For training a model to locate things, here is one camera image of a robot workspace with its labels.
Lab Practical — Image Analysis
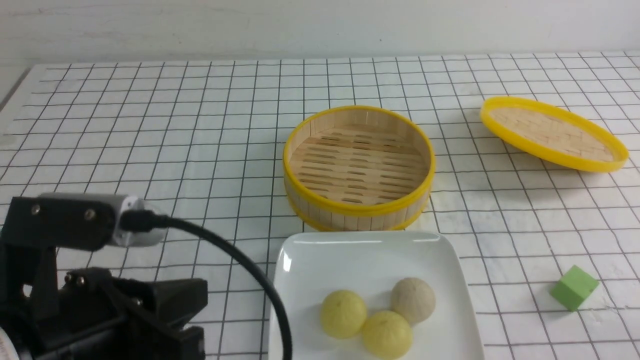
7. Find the black camera cable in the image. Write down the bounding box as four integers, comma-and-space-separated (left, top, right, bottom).
121, 210, 293, 360

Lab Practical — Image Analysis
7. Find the yellow rimmed steamer lid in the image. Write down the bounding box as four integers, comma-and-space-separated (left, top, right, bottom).
479, 96, 629, 173

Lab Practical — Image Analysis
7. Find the green foam cube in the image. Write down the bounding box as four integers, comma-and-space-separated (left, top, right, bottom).
550, 265, 599, 312

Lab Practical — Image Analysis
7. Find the beige steamed bun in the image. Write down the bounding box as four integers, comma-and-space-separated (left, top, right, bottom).
390, 277, 437, 326

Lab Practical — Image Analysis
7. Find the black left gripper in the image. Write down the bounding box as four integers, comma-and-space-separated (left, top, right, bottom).
1, 197, 208, 360

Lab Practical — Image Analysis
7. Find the white square plate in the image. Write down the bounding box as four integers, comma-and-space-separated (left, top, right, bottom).
273, 231, 485, 360

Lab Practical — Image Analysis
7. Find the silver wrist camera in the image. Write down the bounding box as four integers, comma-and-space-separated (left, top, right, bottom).
39, 192, 168, 248

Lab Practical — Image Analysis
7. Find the yellow steamed bun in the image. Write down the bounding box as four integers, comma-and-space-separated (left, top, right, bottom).
361, 310, 413, 360
320, 289, 368, 339

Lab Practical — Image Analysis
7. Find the yellow rimmed bamboo steamer basket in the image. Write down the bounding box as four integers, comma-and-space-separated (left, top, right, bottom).
282, 105, 436, 231

